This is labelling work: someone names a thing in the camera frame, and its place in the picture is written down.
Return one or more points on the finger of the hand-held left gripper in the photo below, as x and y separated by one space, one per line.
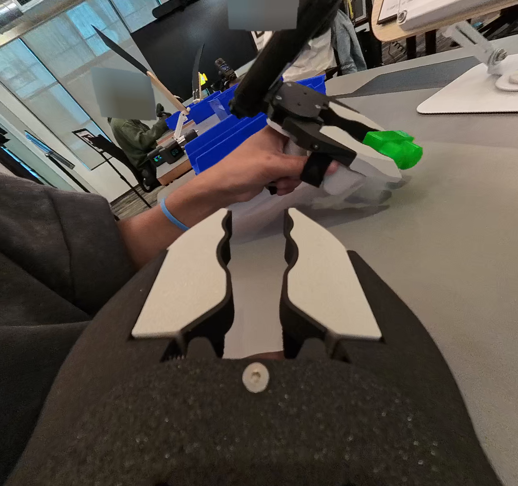
376 168
360 122

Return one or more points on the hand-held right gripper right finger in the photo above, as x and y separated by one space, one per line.
327 284

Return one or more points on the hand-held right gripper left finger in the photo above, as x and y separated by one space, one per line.
186 284

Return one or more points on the green two-stud toy block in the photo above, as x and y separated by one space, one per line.
396 150

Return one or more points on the blue plastic bin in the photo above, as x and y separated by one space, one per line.
218 146

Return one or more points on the person's left forearm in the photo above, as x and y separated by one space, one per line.
145 231

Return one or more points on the grey desk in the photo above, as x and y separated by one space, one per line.
425 231

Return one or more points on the person's left hand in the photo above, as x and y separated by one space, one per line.
243 174

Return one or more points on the blue wristband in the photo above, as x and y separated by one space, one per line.
172 218

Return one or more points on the cluster of blue bins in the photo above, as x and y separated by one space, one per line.
178 119

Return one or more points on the printed instruction sheets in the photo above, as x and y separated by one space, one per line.
445 5

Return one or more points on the black white marker sign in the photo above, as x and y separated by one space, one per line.
91 140

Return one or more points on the person's grey sweatshirt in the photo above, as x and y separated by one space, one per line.
24 372

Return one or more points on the black camera rig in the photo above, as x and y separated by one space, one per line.
224 69

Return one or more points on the black wall screen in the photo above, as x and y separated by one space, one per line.
182 49

